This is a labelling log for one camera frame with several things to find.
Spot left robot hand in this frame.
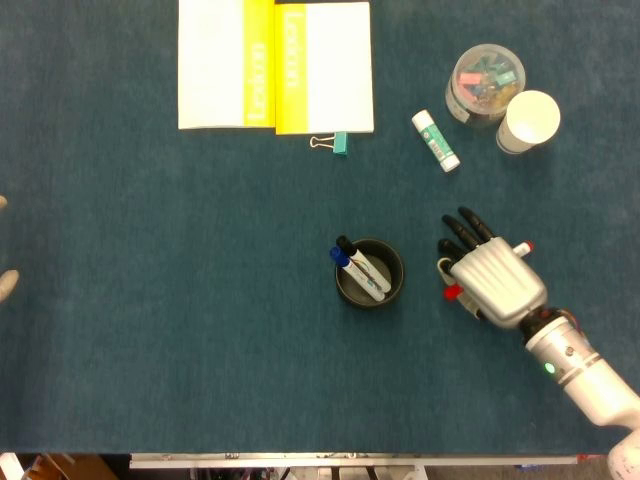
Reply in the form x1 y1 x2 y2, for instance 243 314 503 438
0 195 20 304

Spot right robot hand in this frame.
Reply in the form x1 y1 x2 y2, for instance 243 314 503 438
436 205 549 331

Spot red cap marker pen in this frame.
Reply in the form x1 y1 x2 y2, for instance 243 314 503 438
443 240 535 303

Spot black pen cup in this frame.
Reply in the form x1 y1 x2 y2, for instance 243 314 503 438
334 238 405 310

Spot black capped marker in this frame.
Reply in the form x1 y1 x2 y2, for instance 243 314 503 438
335 234 393 299

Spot blue capped marker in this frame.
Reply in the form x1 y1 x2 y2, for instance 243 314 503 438
328 246 386 303

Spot white glue stick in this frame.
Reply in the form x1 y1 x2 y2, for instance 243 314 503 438
411 109 462 174

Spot white paper cup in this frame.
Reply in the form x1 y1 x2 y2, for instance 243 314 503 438
495 89 562 155

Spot clear jar of binder clips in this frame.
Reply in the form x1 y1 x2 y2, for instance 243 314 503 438
445 43 527 130

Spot brown cardboard box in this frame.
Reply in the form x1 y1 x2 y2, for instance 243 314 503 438
22 453 120 480

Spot teal binder clip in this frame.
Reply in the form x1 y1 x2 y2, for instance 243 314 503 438
308 131 349 158

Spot yellow white notebook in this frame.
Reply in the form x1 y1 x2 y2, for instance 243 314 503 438
273 1 375 136
177 0 277 131

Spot metal table frame rail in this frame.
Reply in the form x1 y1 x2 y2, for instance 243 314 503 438
128 452 579 471

